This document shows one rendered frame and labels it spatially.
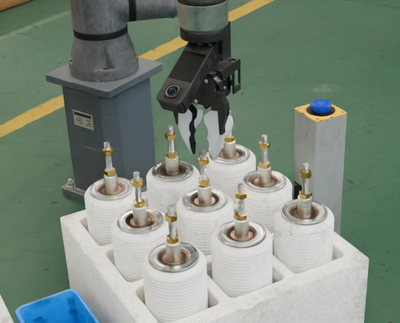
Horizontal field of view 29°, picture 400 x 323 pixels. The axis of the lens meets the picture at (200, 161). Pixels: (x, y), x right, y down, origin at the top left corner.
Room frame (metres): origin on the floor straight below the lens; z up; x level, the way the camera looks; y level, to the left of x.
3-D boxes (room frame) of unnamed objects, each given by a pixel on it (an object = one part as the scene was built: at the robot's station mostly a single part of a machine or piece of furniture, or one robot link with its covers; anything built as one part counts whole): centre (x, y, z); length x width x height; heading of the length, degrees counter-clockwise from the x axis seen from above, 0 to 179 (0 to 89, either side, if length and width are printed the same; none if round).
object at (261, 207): (1.17, -0.11, 0.16); 0.10 x 0.10 x 0.18
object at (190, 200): (1.11, -0.01, 0.25); 0.08 x 0.08 x 0.01
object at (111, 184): (1.16, 0.15, 0.26); 0.02 x 0.02 x 0.03
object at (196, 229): (1.11, -0.01, 0.16); 0.10 x 0.10 x 0.18
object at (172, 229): (0.95, 0.04, 0.30); 0.01 x 0.01 x 0.08
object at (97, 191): (1.16, 0.15, 0.25); 0.08 x 0.08 x 0.01
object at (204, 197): (1.11, -0.01, 0.26); 0.02 x 0.02 x 0.03
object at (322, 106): (1.31, -0.23, 0.32); 0.04 x 0.04 x 0.02
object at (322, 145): (1.31, -0.23, 0.16); 0.07 x 0.07 x 0.31; 28
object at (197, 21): (1.12, -0.01, 0.57); 0.08 x 0.08 x 0.05
